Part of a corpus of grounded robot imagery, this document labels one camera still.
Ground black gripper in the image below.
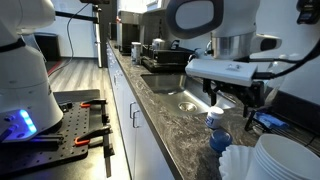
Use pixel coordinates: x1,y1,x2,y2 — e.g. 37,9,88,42
201,78,266,119

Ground small white bottle blue label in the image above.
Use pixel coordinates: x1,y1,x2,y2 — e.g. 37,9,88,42
204,106,225,131

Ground clear dish soap bottle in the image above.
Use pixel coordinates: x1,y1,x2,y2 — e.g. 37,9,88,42
264,54,288,103

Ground metal sink drain strainer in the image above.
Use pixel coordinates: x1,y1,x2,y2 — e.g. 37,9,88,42
177,101,198,113

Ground blue sponge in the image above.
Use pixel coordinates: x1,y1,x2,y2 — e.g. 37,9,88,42
256,112,289,130

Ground chrome faucet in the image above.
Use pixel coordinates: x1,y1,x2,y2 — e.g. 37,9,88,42
187,39,215,64

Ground white coffee filters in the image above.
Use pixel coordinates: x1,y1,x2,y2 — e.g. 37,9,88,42
218,144,265,180

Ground stainless steel sink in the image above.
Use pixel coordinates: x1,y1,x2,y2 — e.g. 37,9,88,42
140,72,236,117

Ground black dish rack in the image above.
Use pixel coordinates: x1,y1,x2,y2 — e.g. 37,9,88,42
140,45,196,74

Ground white paper cup stack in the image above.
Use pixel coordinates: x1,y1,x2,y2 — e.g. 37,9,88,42
244,133,320,180

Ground metal canister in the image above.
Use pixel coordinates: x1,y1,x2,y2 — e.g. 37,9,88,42
130,41,143,65

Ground black box device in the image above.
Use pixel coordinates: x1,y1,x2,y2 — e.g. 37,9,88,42
296,0,320,25

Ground black coffee machine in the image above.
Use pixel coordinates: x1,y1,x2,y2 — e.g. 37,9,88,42
116,9,141,55

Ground black clamp orange tip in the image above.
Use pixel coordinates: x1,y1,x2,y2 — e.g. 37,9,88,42
73,124,116,179
79,98,110,126

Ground black perforated breadboard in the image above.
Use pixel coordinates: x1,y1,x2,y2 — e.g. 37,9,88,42
0,101,93,175

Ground black bin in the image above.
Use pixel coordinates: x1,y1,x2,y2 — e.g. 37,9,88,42
33,31,62,62

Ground black wire basket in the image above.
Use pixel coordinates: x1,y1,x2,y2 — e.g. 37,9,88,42
244,109,320,148

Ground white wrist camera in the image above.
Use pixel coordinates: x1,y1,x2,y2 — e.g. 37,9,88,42
184,57,260,88

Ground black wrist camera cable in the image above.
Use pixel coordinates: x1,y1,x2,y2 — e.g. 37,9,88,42
233,38,320,80

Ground metal cabinet handle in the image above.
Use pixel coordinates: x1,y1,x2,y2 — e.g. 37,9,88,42
128,101,139,120
132,109,142,130

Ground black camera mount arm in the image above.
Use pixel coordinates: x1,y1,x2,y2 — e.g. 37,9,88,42
54,0,111,25

